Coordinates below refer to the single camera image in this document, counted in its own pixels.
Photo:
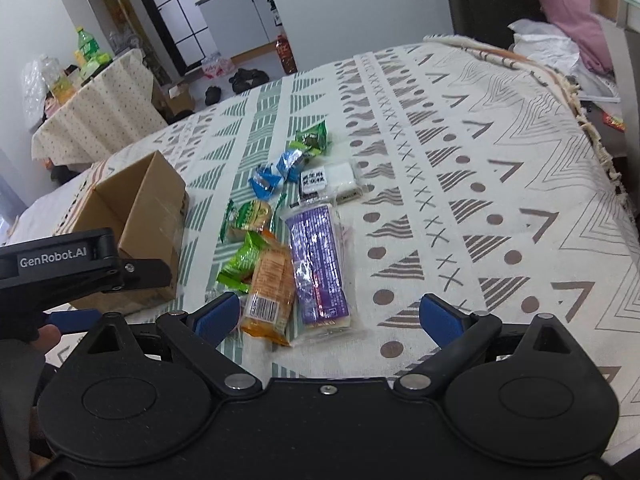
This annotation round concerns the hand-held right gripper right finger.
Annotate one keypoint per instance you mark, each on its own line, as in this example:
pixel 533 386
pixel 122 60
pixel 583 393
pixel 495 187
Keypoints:
pixel 440 320

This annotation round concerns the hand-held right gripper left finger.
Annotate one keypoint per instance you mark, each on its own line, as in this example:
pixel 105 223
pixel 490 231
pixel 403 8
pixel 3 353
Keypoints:
pixel 217 317

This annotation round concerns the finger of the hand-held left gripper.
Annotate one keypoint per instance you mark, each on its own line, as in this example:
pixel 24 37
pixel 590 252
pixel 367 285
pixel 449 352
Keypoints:
pixel 77 320
pixel 145 274

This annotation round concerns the orange snack packet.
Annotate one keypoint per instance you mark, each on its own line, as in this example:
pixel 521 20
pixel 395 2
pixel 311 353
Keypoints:
pixel 270 290

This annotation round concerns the bright green snack packet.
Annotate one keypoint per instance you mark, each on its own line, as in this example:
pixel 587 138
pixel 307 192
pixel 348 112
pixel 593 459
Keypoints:
pixel 245 260

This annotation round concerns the brown cardboard box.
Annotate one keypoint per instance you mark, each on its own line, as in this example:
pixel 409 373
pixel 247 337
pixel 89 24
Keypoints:
pixel 150 200

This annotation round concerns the green and yellow snack packet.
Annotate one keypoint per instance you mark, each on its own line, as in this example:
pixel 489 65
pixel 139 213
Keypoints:
pixel 252 215

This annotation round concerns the long purple snack packet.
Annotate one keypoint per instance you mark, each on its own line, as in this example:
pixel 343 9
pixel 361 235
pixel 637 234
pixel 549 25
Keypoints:
pixel 320 260

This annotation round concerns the white packet with black label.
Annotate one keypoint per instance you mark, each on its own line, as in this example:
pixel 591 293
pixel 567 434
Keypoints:
pixel 340 175

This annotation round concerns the person's left forearm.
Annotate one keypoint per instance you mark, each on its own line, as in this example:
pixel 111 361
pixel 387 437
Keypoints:
pixel 17 400

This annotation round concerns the person's left hand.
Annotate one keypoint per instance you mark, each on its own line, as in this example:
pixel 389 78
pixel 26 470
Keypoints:
pixel 47 337

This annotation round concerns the table with dotted cloth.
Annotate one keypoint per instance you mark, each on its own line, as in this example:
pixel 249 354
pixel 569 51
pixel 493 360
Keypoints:
pixel 100 105

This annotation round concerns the blue and green snack packet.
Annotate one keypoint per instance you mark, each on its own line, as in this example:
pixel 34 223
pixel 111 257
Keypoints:
pixel 294 162

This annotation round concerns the yellow drink bottle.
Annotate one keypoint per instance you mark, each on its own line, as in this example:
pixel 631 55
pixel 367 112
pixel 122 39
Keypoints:
pixel 61 89

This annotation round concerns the small cardboard box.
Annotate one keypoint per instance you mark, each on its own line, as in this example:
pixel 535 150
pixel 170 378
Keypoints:
pixel 179 99

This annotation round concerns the clear plastic bag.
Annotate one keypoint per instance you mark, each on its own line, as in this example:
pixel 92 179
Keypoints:
pixel 36 75

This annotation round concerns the black shoe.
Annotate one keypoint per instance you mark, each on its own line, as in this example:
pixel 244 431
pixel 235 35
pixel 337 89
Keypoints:
pixel 212 95

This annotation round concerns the dark green snack packet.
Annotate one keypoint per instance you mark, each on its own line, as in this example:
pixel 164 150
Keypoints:
pixel 312 137

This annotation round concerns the black shoes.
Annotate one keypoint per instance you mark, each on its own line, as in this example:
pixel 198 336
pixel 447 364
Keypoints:
pixel 247 80

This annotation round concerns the pink and white bag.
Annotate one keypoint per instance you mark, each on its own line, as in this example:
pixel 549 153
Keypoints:
pixel 217 65

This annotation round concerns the green plastic bottle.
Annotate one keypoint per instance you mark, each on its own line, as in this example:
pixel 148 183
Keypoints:
pixel 85 45

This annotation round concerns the red-brown drink bottle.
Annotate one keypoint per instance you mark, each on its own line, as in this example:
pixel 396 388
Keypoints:
pixel 285 52

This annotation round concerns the red packet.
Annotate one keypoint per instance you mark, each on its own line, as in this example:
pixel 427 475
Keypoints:
pixel 613 121

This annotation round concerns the black-framed sliding door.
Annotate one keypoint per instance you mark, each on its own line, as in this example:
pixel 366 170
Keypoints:
pixel 175 5

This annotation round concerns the white cabinet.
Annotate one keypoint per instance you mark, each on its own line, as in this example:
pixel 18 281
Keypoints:
pixel 240 15

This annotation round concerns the white plastic bag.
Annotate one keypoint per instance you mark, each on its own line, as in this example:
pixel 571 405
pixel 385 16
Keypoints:
pixel 545 42

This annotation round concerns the black chair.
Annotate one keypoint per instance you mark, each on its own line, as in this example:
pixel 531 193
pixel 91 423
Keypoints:
pixel 480 0

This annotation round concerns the pink pillow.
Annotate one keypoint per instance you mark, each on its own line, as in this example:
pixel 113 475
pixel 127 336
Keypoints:
pixel 575 15

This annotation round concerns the white wooden board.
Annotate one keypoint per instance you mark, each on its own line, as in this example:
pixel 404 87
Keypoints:
pixel 617 2

